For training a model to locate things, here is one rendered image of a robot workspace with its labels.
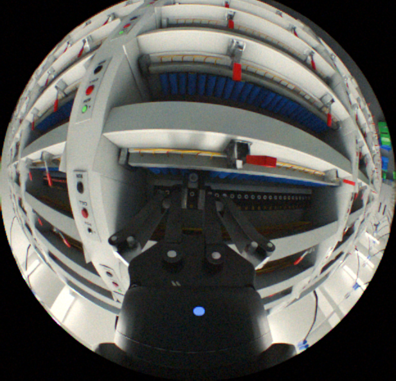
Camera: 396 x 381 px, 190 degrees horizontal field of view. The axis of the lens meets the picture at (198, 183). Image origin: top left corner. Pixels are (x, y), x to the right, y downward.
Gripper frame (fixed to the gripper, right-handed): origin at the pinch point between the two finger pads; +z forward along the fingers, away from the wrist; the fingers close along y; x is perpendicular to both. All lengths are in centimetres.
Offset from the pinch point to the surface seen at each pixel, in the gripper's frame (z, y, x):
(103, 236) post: -6.9, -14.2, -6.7
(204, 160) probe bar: -0.2, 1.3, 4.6
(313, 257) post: -5, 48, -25
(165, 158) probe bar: -0.3, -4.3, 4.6
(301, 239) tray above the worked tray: -6.0, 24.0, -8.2
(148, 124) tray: -4.0, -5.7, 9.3
